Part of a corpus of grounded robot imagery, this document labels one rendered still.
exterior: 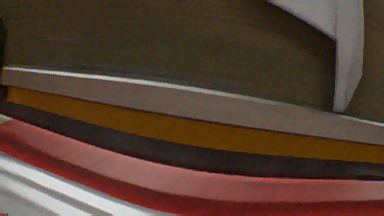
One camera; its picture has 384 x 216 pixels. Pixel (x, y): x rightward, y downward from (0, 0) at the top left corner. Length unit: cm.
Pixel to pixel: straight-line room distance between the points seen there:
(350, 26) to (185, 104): 8
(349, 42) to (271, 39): 5
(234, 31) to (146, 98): 4
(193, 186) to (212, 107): 5
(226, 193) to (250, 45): 6
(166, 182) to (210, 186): 2
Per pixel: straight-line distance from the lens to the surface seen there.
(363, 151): 23
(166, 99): 20
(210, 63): 21
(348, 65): 19
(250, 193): 24
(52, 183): 20
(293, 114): 20
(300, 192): 24
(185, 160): 23
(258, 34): 21
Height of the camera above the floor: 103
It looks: 11 degrees down
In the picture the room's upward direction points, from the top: 6 degrees clockwise
